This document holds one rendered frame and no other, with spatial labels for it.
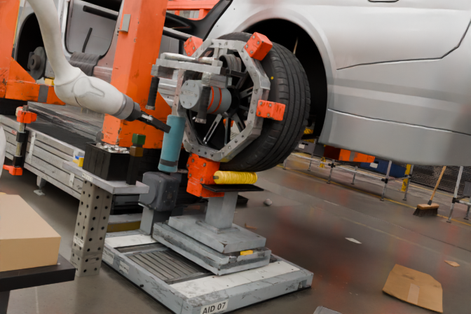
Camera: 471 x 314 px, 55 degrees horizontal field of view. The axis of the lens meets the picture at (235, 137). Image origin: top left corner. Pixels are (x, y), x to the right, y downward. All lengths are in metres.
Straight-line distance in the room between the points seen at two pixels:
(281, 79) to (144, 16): 0.81
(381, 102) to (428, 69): 0.22
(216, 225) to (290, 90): 0.75
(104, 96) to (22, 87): 2.65
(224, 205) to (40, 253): 1.05
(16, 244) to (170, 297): 0.74
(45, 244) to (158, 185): 1.04
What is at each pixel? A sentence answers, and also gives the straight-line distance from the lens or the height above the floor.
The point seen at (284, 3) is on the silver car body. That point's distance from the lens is 2.40.
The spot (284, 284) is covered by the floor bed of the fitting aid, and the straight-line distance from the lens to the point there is 2.25.
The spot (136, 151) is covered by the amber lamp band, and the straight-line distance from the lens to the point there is 1.82.
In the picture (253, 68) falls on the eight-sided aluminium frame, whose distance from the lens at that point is 1.94.
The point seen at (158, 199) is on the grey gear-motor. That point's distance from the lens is 2.36.
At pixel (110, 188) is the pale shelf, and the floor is 0.44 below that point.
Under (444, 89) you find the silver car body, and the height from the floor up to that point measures 1.06.
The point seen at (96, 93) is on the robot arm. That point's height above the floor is 0.80.
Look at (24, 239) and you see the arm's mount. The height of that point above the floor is 0.39.
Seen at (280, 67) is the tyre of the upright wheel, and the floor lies 1.04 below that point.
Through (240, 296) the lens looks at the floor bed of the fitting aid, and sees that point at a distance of 2.01.
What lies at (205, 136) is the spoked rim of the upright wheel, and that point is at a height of 0.66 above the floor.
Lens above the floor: 0.86
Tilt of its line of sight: 5 degrees down
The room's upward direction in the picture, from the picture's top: 11 degrees clockwise
